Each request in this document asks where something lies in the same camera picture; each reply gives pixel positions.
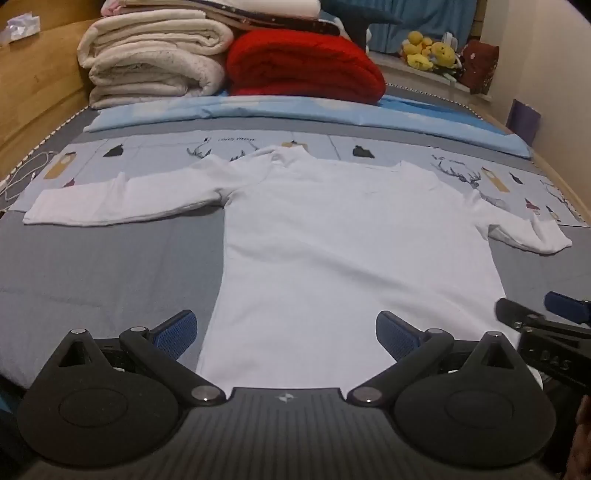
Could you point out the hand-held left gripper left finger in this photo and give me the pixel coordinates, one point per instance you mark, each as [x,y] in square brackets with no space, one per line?
[178,331]

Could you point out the purple mat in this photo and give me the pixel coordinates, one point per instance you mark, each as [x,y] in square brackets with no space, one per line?
[522,121]

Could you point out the white window sill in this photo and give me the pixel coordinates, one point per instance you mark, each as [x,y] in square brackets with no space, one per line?
[415,78]

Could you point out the person's right hand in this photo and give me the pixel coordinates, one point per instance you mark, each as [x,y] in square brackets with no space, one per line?
[582,424]

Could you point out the deer printed cloth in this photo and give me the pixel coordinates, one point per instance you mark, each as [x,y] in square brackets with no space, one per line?
[152,150]

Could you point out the blue curtain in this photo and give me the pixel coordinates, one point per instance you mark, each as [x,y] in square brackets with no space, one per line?
[429,18]

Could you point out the cream folded blanket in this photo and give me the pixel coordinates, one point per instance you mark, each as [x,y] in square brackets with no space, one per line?
[152,60]

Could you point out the white long-sleeved shirt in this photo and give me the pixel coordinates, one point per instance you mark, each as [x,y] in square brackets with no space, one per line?
[323,254]

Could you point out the white and pink folded cloth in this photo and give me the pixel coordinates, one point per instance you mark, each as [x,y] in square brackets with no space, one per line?
[207,7]

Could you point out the light blue bed sheet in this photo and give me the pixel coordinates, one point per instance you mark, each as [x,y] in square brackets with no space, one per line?
[323,113]

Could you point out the grey bed mattress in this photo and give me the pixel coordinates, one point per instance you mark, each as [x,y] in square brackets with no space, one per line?
[92,277]

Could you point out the striped folded cloth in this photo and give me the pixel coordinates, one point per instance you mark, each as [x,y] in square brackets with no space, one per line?
[286,22]

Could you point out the dark teal garment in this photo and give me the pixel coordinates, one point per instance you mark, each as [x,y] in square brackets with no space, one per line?
[360,11]

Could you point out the dark red pillow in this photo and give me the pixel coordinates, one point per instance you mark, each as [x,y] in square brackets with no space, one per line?
[480,64]

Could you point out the red folded blanket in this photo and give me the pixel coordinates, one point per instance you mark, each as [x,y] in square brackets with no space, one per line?
[304,64]

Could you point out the yellow plush toy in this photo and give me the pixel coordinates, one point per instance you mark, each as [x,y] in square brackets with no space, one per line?
[418,50]
[444,54]

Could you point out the clear plastic tissue pack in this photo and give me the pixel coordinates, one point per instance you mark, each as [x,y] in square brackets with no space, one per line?
[18,28]

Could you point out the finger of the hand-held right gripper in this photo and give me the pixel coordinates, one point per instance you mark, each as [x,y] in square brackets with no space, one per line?
[565,305]
[517,311]

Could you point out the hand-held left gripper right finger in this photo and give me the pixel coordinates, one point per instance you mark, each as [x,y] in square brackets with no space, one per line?
[393,333]

